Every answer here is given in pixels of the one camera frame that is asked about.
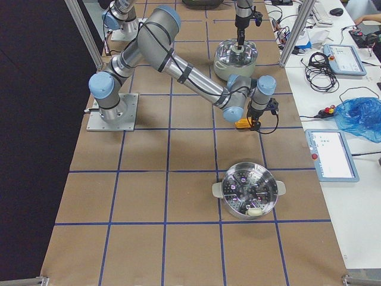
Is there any black computer mouse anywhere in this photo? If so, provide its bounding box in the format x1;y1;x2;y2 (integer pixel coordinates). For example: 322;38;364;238
329;8;343;17

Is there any teach pendant tablet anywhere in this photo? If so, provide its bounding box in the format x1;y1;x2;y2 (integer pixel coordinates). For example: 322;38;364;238
305;129;360;182
323;44;367;76

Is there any near teach pendant tablet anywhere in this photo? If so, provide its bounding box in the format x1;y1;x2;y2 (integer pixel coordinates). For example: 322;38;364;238
305;129;360;182

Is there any steel steamer basket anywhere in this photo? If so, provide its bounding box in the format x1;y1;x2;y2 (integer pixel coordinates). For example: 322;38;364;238
212;162;286;220

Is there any aluminium frame post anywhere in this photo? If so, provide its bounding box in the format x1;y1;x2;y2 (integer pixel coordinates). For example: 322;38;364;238
279;0;315;68

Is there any far teach pendant tablet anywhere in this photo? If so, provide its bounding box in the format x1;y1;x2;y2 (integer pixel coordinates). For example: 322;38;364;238
323;44;367;76

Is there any pale green cooking pot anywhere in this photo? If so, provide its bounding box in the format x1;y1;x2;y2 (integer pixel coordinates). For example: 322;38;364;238
214;39;258;81

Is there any emergency stop button box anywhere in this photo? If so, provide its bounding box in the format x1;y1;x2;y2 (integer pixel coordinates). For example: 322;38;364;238
317;105;335;119

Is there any yellow corn cob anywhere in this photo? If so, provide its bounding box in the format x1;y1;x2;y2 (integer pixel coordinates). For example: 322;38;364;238
235;118;249;129

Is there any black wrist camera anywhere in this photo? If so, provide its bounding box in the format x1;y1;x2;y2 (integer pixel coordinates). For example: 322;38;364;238
252;10;263;27
267;98;279;116

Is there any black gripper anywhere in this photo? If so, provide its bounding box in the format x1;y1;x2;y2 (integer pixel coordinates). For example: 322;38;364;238
246;107;264;131
237;27;245;50

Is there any white keyboard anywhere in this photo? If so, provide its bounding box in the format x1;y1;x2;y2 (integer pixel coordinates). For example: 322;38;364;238
311;1;333;27

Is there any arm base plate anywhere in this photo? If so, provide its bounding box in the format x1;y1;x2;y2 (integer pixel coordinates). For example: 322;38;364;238
111;18;146;42
85;93;139;132

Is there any coiled black cable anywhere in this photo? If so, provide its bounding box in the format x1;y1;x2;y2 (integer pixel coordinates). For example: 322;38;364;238
301;52;339;92

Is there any dark brown rice cooker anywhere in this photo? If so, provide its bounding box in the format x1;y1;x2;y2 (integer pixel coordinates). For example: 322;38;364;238
182;0;224;10

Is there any blue plastic bag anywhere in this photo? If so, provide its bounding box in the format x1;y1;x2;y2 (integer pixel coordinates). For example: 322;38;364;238
334;97;380;143

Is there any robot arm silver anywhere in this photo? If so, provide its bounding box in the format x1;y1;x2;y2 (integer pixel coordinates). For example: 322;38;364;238
89;5;279;131
102;1;263;52

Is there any white paper box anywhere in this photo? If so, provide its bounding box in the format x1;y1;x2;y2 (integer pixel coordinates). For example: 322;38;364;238
308;30;330;49

